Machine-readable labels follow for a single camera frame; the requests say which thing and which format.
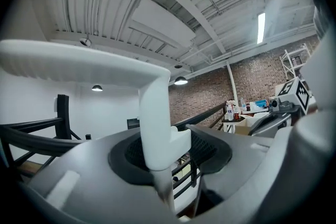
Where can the open cardboard box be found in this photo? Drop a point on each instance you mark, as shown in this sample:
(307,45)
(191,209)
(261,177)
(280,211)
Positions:
(244,126)

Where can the cluster of small bottles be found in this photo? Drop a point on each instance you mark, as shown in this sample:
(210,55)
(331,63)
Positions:
(235,110)

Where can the white desk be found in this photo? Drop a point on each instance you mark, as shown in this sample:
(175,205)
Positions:
(252,112)

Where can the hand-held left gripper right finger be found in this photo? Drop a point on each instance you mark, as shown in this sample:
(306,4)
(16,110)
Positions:
(231,162)

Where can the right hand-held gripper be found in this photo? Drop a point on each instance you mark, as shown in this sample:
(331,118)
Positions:
(291,91)

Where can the white shelf rack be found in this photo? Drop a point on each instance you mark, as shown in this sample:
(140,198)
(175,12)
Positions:
(294,60)

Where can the white pipe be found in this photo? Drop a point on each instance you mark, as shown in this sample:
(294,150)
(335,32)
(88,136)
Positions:
(232,81)

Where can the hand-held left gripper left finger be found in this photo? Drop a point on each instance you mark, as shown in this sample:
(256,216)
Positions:
(86,165)

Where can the blue container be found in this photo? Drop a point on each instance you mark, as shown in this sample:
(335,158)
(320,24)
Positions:
(261,104)

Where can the black pendant lamp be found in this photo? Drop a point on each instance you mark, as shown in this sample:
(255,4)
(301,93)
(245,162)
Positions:
(180,81)
(96,88)

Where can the white ceiling panel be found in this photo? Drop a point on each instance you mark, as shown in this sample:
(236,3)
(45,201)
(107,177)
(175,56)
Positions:
(162,21)

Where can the black metal railing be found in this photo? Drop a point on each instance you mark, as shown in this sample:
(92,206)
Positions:
(63,115)

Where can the ceiling strip light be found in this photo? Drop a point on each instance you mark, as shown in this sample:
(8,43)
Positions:
(261,27)

